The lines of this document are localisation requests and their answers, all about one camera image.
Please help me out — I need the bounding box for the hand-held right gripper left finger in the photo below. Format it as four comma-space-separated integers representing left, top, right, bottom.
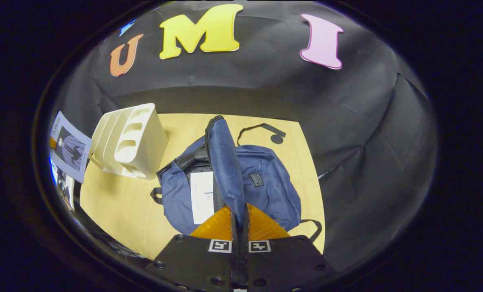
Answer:
145, 205, 241, 292

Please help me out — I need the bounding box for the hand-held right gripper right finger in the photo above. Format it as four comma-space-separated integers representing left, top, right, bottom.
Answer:
240, 204, 336, 292

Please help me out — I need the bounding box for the lavender cover book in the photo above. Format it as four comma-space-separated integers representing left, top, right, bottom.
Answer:
49, 110, 93, 184

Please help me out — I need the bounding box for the white book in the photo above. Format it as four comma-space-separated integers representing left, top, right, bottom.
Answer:
190, 171, 216, 225

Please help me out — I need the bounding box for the blue schoolbag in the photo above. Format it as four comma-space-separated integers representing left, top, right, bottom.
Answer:
150, 115, 323, 244

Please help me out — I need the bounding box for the white plastic bookshelf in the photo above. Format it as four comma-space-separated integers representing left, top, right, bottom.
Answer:
89, 103, 169, 180

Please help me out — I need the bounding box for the black backdrop cloth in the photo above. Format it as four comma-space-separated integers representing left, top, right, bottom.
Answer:
49, 0, 439, 272

